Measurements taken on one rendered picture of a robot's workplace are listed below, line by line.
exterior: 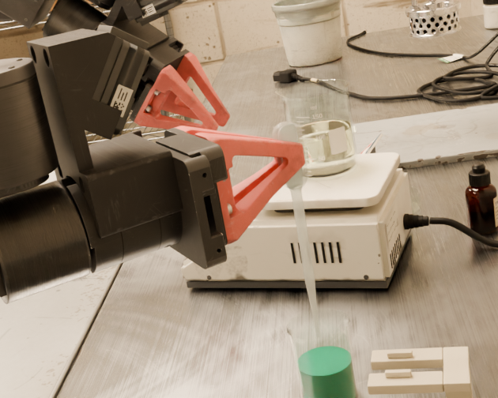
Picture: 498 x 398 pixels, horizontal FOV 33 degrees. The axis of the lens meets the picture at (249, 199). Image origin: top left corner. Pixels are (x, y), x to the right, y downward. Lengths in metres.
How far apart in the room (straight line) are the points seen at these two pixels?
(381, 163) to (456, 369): 0.42
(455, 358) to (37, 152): 0.23
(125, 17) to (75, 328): 0.31
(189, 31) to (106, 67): 2.71
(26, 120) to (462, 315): 0.40
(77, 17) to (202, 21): 2.29
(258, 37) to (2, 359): 2.48
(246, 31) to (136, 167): 2.71
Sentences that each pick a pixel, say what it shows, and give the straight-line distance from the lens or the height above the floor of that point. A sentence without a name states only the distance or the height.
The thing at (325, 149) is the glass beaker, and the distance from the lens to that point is 0.77.
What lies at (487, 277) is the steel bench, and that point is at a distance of 0.77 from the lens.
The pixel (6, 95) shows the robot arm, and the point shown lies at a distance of 0.44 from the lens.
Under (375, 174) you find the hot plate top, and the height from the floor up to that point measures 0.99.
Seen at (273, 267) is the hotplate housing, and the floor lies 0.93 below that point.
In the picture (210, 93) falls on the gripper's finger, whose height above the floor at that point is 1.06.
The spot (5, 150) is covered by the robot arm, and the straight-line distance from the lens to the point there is 0.45.
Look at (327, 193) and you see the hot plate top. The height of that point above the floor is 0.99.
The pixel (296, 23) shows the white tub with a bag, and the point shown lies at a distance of 1.69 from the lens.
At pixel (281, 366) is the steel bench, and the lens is 0.67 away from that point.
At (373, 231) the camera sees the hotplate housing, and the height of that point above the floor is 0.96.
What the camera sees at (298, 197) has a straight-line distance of 0.55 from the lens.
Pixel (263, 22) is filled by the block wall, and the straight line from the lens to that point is 3.15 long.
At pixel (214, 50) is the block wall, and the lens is 3.18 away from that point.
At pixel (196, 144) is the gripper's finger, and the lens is 0.48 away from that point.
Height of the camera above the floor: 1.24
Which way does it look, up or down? 20 degrees down
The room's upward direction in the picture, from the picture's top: 10 degrees counter-clockwise
